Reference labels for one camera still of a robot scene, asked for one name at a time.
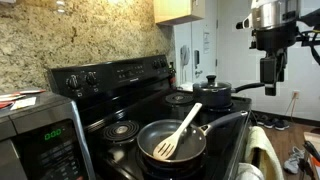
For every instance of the slotted wooden spatula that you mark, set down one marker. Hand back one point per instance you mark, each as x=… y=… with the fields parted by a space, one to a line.
x=187 y=120

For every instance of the black clamp tool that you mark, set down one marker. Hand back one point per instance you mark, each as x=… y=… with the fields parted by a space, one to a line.
x=311 y=150

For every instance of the white towel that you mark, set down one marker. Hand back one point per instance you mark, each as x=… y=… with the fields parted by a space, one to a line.
x=248 y=171

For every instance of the light wooden wall cabinet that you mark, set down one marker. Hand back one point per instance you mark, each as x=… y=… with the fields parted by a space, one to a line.
x=176 y=10

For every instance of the black electric stove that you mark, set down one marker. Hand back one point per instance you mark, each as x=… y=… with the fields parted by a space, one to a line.
x=150 y=110

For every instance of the silver black microwave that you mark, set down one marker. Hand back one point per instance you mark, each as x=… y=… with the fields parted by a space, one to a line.
x=40 y=113

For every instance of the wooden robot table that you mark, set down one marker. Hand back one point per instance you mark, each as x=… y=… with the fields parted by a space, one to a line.
x=311 y=136

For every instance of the black saucepan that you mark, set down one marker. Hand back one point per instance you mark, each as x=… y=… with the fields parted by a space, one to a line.
x=213 y=98

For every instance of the black stove knob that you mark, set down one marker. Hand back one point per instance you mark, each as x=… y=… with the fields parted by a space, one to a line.
x=91 y=78
x=163 y=62
x=73 y=81
x=156 y=64

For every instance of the black shoe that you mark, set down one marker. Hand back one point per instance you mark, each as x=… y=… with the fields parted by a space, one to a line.
x=282 y=125
x=270 y=123
x=261 y=120

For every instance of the red white packet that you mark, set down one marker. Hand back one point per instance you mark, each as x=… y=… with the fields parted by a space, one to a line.
x=30 y=91
x=11 y=97

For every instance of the black coil stove burner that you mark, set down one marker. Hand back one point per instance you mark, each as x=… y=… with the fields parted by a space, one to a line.
x=216 y=108
x=120 y=130
x=179 y=98
x=173 y=168

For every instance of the yellow towel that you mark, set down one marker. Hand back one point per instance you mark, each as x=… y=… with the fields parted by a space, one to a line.
x=263 y=150

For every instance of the white paper card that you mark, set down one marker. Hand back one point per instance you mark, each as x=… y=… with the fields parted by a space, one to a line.
x=23 y=103

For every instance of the white paper notice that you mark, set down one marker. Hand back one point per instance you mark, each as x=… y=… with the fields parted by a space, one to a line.
x=206 y=42

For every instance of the black door lock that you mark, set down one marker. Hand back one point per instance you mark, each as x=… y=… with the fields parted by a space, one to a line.
x=196 y=58

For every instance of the grey sneaker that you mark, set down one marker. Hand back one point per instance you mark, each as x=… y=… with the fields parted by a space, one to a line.
x=293 y=161

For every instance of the dark red bottle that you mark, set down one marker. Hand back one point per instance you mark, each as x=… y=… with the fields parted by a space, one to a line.
x=172 y=75

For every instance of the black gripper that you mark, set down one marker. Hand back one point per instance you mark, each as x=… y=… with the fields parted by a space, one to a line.
x=275 y=40

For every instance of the red flat item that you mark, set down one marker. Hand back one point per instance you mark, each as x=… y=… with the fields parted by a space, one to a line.
x=5 y=105

